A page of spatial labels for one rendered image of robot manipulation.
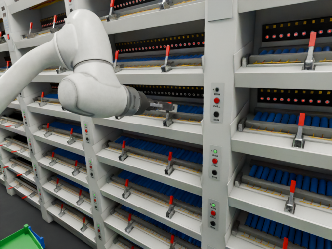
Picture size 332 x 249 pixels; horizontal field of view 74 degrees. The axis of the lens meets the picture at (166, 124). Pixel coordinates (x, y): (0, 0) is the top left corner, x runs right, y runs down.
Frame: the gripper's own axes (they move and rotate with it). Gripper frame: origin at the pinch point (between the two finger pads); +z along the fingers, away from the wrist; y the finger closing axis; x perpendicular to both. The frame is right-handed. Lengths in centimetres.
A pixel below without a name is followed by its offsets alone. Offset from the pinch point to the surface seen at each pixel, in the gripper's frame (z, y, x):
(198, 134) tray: -1.0, 14.3, -8.0
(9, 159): 17, -183, -61
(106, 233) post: 17, -45, -75
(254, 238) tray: 15, 34, -44
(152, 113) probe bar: 4.6, -10.6, -3.0
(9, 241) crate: -10, -103, -94
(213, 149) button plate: -0.2, 20.1, -12.5
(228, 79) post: -5.4, 23.9, 9.7
